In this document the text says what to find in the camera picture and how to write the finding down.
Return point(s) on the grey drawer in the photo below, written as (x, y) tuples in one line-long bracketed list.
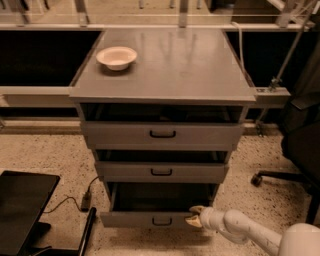
[(156, 205), (153, 172), (159, 136)]

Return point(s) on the grey bottom drawer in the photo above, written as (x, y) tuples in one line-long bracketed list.
[(156, 205)]

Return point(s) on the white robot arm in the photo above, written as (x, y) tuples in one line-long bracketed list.
[(300, 239)]

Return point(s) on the white bowl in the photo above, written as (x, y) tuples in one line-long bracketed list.
[(116, 58)]

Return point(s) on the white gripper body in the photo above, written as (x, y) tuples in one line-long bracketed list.
[(208, 217)]

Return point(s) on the grey top drawer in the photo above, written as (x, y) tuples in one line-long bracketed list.
[(159, 136)]

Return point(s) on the grey drawer cabinet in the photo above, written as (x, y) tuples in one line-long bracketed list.
[(179, 76)]

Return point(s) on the grey middle drawer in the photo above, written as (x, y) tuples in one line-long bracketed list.
[(153, 172)]

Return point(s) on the black office chair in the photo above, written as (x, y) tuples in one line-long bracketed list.
[(301, 127)]

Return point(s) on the metal diagonal rod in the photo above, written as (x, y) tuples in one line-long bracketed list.
[(274, 96)]

